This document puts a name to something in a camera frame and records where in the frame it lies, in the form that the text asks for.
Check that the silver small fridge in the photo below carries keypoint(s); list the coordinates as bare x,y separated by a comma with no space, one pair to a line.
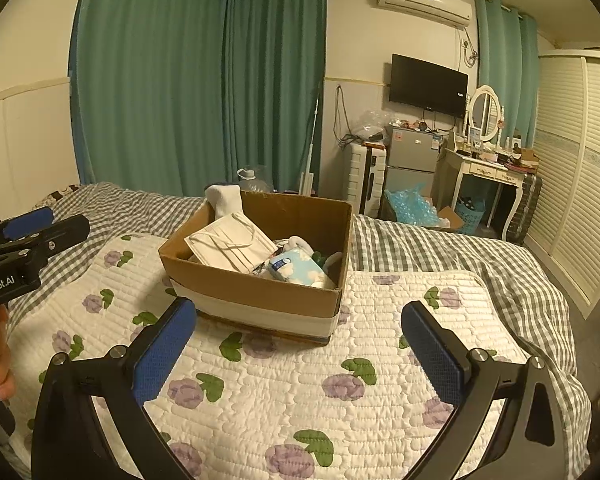
410,160

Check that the clear plastic water jug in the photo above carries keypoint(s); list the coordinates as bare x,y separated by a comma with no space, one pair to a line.
255,180

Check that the white louvred wardrobe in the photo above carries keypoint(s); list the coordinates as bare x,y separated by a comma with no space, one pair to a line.
575,170

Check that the blue plastic basket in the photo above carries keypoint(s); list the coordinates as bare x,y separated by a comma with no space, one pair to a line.
470,217

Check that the dark suitcase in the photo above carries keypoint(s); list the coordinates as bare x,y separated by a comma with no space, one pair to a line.
527,210

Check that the floral quilted bed mat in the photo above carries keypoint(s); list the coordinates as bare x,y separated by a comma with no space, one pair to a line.
280,390

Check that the white sock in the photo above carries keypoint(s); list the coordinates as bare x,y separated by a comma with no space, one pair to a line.
225,202

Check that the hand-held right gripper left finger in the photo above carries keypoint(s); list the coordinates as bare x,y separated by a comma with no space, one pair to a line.
162,355

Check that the narrow teal curtain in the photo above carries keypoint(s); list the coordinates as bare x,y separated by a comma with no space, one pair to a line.
510,60

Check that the black wall television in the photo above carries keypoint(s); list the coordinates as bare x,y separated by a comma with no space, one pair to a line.
427,85

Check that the clear plastic bag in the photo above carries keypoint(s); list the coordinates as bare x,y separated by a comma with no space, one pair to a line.
372,125

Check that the white air conditioner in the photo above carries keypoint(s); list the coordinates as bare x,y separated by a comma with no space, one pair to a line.
420,2

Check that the white mop pole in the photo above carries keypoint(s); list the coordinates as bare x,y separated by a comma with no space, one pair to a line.
311,160

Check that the wide teal curtain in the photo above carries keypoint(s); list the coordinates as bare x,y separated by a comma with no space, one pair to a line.
180,70

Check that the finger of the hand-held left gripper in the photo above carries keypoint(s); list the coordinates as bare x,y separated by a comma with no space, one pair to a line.
55,235
30,222

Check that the white dressing table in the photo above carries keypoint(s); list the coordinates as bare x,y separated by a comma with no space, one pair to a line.
480,165

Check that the white ribbed suitcase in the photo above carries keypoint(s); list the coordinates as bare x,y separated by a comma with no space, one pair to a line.
365,180

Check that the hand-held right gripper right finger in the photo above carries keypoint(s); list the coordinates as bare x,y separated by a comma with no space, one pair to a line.
435,355

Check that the oval white vanity mirror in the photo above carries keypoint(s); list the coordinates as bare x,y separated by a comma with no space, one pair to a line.
485,112

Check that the blue tissue pack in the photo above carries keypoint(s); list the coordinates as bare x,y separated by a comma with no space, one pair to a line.
297,267

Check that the white face mask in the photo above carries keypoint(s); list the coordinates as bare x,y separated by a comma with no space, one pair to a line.
220,245

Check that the cardboard box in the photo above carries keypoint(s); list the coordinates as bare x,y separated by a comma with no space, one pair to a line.
250,290

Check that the flat cardboard piece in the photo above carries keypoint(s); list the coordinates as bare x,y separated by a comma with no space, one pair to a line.
450,217

